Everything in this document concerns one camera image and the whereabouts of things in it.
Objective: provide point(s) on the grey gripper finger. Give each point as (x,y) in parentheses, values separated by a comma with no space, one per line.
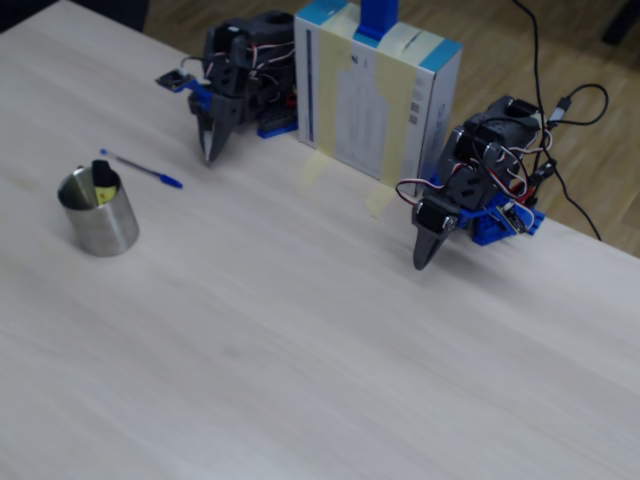
(422,245)
(440,240)
(225,120)
(203,130)

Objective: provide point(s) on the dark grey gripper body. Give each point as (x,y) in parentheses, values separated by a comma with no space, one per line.
(433,218)
(223,113)

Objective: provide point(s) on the yellow highlighter pen black cap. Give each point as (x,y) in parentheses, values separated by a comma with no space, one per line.
(102,172)

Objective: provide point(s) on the blue arm base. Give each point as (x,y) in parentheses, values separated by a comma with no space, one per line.
(275,132)
(482,234)

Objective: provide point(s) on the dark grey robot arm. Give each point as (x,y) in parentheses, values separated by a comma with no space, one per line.
(500,125)
(265,30)

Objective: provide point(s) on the blue ballpoint pen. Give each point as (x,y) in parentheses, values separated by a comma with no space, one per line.
(167,179)

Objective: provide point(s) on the silver metal cup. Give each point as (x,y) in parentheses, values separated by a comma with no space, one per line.
(100,230)

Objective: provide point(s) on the beige masking tape strip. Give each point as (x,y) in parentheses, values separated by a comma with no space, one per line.
(315,172)
(380,200)

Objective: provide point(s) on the white and blue cardboard box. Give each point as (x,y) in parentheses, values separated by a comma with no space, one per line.
(360,100)

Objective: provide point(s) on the black furniture leg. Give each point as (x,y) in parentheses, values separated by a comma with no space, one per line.
(622,22)

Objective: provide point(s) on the blue camera post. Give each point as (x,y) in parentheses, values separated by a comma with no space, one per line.
(377,20)

